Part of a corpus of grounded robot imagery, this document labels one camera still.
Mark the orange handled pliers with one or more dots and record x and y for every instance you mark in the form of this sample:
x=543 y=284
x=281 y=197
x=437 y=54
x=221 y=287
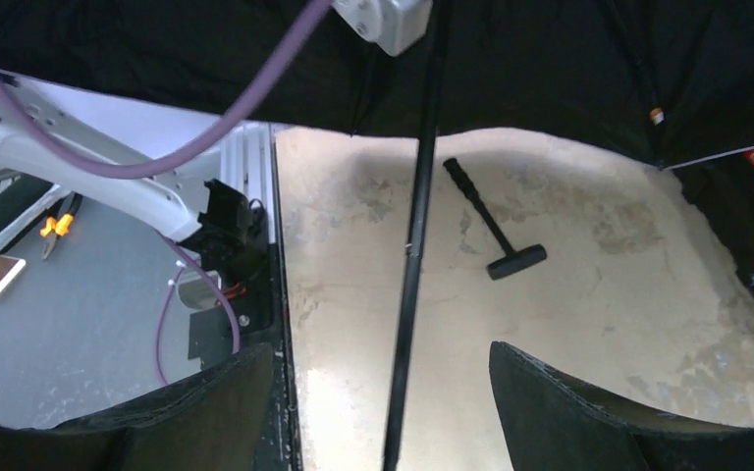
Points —
x=58 y=224

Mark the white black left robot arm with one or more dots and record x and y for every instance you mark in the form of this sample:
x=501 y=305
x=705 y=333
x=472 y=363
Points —
x=206 y=216

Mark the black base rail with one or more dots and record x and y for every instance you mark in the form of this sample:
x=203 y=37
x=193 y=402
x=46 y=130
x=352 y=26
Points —
x=280 y=442

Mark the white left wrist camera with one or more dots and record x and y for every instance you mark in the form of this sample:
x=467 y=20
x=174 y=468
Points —
x=394 y=25

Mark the purple umbrella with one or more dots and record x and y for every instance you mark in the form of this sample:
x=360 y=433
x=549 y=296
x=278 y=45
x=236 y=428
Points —
x=655 y=81

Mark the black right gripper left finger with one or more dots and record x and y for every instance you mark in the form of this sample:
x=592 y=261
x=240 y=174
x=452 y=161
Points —
x=212 y=420

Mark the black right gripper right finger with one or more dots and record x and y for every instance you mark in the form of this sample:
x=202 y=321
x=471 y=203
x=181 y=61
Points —
x=554 y=421

